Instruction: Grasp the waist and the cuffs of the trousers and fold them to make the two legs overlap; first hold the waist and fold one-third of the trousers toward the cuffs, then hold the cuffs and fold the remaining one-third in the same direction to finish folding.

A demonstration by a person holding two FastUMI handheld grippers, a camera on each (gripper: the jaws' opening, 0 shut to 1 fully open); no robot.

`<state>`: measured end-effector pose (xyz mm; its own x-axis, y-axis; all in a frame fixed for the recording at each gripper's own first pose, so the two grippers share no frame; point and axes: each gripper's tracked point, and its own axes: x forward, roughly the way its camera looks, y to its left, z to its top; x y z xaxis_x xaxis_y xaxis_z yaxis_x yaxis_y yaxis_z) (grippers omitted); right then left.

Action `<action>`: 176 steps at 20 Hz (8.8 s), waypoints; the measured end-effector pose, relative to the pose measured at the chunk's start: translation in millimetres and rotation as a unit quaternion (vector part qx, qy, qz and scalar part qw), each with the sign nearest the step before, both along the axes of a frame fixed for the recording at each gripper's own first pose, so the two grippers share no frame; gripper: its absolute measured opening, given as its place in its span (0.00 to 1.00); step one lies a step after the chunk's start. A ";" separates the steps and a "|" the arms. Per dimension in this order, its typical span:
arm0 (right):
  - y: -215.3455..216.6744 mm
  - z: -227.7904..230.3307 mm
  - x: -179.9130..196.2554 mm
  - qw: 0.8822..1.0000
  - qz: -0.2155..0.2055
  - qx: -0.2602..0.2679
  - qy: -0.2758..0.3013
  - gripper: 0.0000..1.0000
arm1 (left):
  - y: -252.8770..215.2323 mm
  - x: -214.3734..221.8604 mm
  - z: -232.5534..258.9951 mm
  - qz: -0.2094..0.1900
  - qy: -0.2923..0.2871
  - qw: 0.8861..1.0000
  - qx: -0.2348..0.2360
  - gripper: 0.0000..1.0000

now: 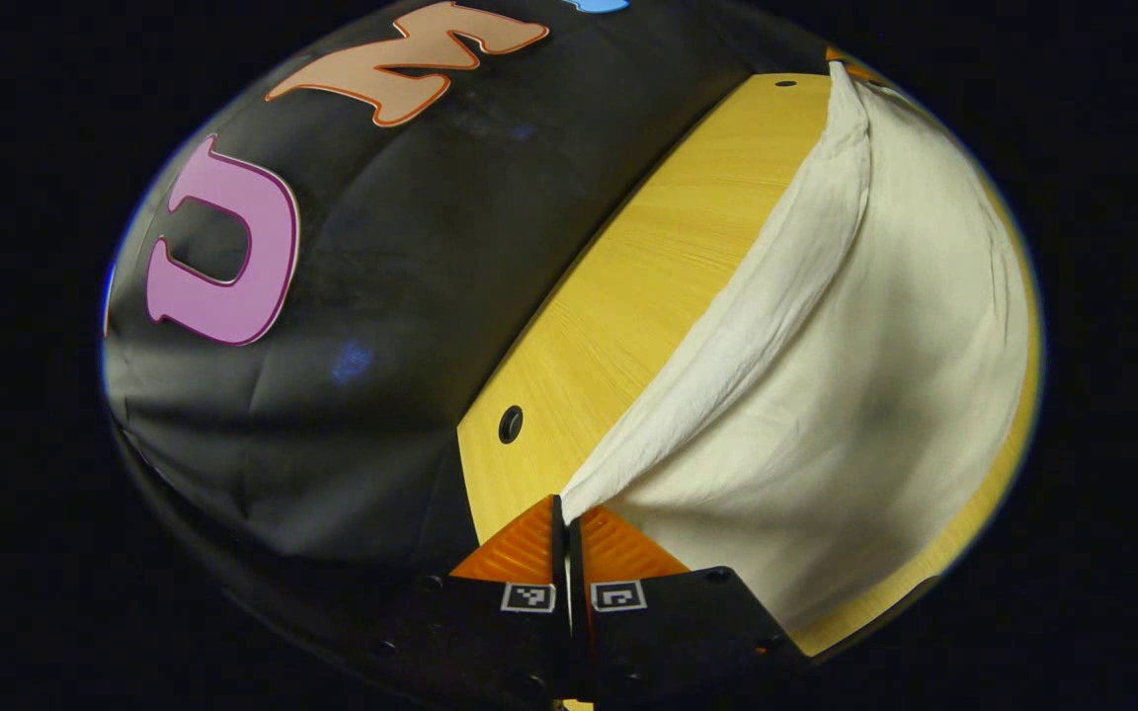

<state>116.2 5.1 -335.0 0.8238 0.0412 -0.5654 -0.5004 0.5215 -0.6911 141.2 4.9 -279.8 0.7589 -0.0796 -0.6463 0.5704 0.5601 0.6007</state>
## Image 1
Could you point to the white jeans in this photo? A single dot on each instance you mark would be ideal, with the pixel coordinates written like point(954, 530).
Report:
point(826, 395)

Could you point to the black backdrop cloth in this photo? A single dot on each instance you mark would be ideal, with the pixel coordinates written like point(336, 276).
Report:
point(411, 296)

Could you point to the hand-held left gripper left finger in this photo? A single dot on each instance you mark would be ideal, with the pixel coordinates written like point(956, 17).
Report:
point(490, 632)

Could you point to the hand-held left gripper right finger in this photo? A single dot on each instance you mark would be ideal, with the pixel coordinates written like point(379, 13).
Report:
point(668, 632)

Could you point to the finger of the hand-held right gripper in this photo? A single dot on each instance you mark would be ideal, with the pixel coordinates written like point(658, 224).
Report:
point(851, 67)

